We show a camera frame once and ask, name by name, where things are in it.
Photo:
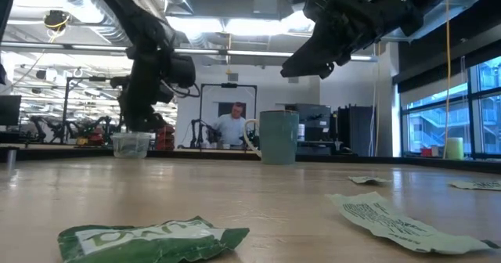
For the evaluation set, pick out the teal ceramic mug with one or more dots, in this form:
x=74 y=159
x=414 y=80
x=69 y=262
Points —
x=278 y=137

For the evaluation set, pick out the grey ceiling box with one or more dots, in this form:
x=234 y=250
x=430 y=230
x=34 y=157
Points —
x=266 y=2

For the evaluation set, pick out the white cup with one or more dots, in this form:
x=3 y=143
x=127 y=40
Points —
x=301 y=132

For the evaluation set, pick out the person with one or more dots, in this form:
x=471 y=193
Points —
x=231 y=128

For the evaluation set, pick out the pale green Stevia packet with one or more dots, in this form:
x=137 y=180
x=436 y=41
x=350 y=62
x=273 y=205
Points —
x=368 y=179
x=407 y=222
x=475 y=184

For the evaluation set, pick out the black upright panel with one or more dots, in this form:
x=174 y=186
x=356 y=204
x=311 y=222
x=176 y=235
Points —
x=356 y=130

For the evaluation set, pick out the dark green Truvia packet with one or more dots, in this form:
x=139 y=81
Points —
x=152 y=239

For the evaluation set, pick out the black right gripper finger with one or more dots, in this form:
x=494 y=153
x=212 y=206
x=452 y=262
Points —
x=309 y=61

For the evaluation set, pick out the dark framed window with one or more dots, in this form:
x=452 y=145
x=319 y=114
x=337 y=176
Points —
x=469 y=114

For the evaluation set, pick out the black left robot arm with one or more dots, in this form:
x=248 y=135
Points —
x=133 y=16

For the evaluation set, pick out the silver ventilation duct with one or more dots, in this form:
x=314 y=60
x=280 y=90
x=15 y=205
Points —
x=98 y=24

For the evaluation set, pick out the red stacked bins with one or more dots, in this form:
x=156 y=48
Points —
x=166 y=137

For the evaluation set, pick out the black background robot arm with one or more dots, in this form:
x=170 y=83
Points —
x=51 y=128

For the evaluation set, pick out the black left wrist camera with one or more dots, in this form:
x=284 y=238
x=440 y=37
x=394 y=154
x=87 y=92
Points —
x=182 y=71

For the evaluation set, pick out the black aluminium table frame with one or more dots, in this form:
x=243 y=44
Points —
x=58 y=154

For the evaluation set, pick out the pale green cylinder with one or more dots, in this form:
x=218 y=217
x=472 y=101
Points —
x=454 y=148

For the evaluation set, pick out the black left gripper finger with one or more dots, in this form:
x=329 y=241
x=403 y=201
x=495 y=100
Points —
x=145 y=123

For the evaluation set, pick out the black ceiling-mounted device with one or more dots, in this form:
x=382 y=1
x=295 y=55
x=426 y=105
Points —
x=56 y=20

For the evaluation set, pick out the clear plastic container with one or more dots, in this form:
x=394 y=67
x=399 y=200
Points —
x=131 y=145

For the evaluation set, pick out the black equipment cabinet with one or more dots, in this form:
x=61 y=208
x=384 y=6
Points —
x=313 y=118

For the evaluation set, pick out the dark monitor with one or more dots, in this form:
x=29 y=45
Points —
x=9 y=110

